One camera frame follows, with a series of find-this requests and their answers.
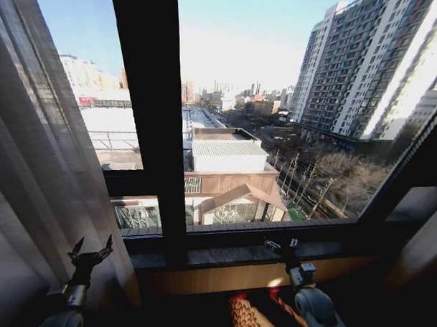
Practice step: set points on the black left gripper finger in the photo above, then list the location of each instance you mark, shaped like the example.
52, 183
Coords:
108, 245
77, 247

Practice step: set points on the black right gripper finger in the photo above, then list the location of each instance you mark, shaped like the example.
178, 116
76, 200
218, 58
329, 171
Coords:
294, 244
273, 247

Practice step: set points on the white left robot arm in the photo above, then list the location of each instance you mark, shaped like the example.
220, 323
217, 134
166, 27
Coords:
60, 321

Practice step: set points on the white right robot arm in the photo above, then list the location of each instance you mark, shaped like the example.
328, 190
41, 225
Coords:
314, 306

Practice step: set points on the grey stone window sill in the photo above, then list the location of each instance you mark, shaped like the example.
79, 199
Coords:
219, 257

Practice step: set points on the wooden panel under sill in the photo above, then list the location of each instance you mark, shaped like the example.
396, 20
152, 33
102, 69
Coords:
214, 278

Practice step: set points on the patterned woven fabric seat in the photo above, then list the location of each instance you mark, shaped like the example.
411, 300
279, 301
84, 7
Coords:
243, 315

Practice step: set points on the brown building with white roof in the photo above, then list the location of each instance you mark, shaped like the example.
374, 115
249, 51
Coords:
225, 163

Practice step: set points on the sheer pale curtain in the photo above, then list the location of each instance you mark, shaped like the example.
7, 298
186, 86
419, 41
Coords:
32, 146

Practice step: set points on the tall grey apartment building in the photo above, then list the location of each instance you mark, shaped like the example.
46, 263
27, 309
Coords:
354, 68

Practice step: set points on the black window frame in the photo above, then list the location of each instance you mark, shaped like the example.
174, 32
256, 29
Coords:
152, 96

